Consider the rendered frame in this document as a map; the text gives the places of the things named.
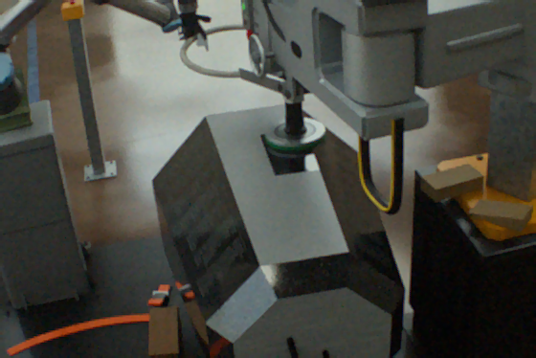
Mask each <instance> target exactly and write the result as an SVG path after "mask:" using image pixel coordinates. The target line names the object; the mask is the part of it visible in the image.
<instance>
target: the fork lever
mask: <svg viewBox="0 0 536 358"><path fill-rule="evenodd" d="M238 71H239V72H240V78H241V79H244V80H247V81H249V82H251V83H252V84H255V85H258V86H260V87H263V88H266V89H268V90H271V91H274V92H279V93H282V94H283V95H285V97H286V99H287V100H289V99H290V97H291V94H290V92H289V91H288V90H286V80H284V79H281V78H279V74H280V73H281V72H282V71H279V72H275V73H271V72H269V71H268V72H267V76H266V78H265V79H258V78H257V77H256V76H255V74H254V73H253V72H254V71H253V70H250V69H247V68H244V67H241V66H240V67H238ZM309 94H312V93H311V92H310V91H308V90H307V89H306V88H303V86H301V85H298V84H296V99H297V100H298V101H305V99H304V95H309Z"/></svg>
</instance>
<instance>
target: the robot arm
mask: <svg viewBox="0 0 536 358"><path fill-rule="evenodd" d="M53 1H54V0H16V1H14V2H13V4H12V5H11V6H9V8H8V9H7V10H5V11H4V12H3V13H2V14H1V15H0V115H4V114H8V113H11V112H12V111H13V110H15V109H16V108H17V107H18V106H19V103H20V102H21V100H22V98H23V90H22V88H23V87H22V84H21V83H20V81H19V79H18V78H16V77H15V75H14V74H15V72H14V71H13V64H12V62H11V56H10V51H9V47H10V46H11V44H12V43H13V41H15V35H16V34H18V33H19V32H20V30H22V29H23V28H24V27H25V26H26V25H27V24H28V23H30V22H31V21H32V20H33V19H34V18H35V17H36V16H37V15H38V14H39V13H41V12H42V11H43V10H45V9H46V8H47V7H48V6H49V5H50V4H51V3H52V2H53ZM89 1H91V2H92V3H94V4H96V5H98V6H99V5H105V4H107V5H108V6H113V7H114V8H116V9H121V10H122V11H125V12H129V13H131V14H133V15H136V16H139V17H140V18H142V19H145V20H147V21H149V22H151V23H155V25H157V26H160V27H161V29H162V33H164V34H171V33H173V32H175V31H176V30H178V34H179V35H180V34H183V36H182V37H181V38H180V39H179V40H184V42H185V41H186V40H187V39H188V38H190V37H193V36H195V35H196V34H197V38H198V41H197V43H196V45H197V46H198V47H199V46H205V48H206V50H207V52H208V51H209V42H208V38H207V35H206V33H205V31H204V29H203V26H202V25H201V24H200V21H202V22H204V23H207V24H208V23H211V20H212V18H211V17H209V16H208V15H204V16H203V15H200V14H197V13H196V12H197V9H198V0H177V5H178V10H179V12H181V13H179V14H178V11H177V10H176V8H175V6H174V5H175V3H174V0H89ZM198 20H200V21H198ZM180 27H181V32H180V33H179V28H180ZM198 33H199V34H198Z"/></svg>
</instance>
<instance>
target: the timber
mask: <svg viewBox="0 0 536 358"><path fill-rule="evenodd" d="M149 321H150V325H149V339H148V340H149V353H148V355H149V358H183V346H182V325H181V319H180V314H179V308H178V306H167V307H160V308H150V309H149Z"/></svg>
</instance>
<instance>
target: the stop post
mask: <svg viewBox="0 0 536 358"><path fill-rule="evenodd" d="M62 16H63V20H64V21H66V20H68V24H67V25H68V29H69V36H70V40H71V43H70V44H71V48H72V51H73V52H72V56H73V60H74V67H75V71H76V80H77V84H78V94H79V99H80V107H81V111H82V115H83V123H84V127H85V131H86V136H87V144H88V148H89V152H90V156H91V161H92V165H90V166H84V182H90V181H96V180H100V179H106V178H111V177H116V168H115V166H116V161H111V162H106V163H105V159H104V154H103V150H102V145H101V134H100V129H99V124H98V120H97V117H98V115H97V110H96V106H95V103H94V99H95V98H94V94H93V89H92V80H91V77H90V73H89V70H90V68H89V64H88V59H87V57H88V55H87V52H86V47H85V46H86V44H85V39H84V30H83V27H82V24H83V23H82V19H81V18H83V17H84V6H83V2H82V0H77V1H76V3H72V4H70V3H63V5H62Z"/></svg>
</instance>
